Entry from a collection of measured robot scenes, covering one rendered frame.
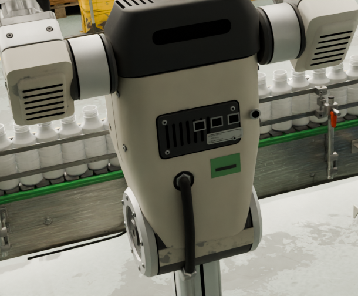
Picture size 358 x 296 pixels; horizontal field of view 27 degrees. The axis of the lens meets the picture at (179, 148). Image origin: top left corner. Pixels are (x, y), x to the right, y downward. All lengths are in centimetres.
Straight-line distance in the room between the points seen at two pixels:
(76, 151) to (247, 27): 87
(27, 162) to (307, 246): 178
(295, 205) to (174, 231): 249
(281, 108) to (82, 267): 159
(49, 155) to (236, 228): 76
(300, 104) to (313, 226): 152
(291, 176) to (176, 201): 96
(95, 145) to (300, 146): 57
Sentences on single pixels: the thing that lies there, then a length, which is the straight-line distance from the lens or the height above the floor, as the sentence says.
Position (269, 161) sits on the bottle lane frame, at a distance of 204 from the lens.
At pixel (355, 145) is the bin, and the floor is 93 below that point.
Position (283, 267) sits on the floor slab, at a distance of 322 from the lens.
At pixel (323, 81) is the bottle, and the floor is 112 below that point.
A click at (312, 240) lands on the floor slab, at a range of 340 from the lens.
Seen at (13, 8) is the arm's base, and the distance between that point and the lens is 114.
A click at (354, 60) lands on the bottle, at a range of 210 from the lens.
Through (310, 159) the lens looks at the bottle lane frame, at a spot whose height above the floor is 91.
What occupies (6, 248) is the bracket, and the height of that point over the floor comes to 89.
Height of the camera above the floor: 186
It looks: 26 degrees down
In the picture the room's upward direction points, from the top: 5 degrees counter-clockwise
